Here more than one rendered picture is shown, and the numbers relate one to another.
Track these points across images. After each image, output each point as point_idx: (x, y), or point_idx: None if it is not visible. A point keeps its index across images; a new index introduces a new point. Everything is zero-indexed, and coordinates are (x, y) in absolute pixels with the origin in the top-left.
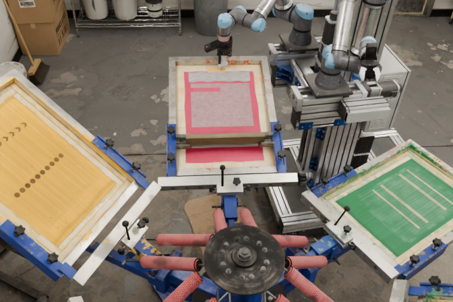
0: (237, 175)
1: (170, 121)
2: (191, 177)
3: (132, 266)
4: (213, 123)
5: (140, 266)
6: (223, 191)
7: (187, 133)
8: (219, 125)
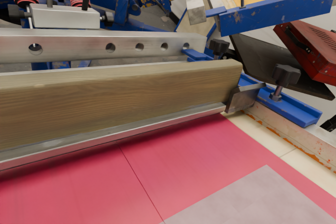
0: (48, 34)
1: (326, 132)
2: (156, 35)
3: (162, 29)
4: (216, 214)
5: (155, 28)
6: (79, 7)
7: (252, 142)
8: (183, 216)
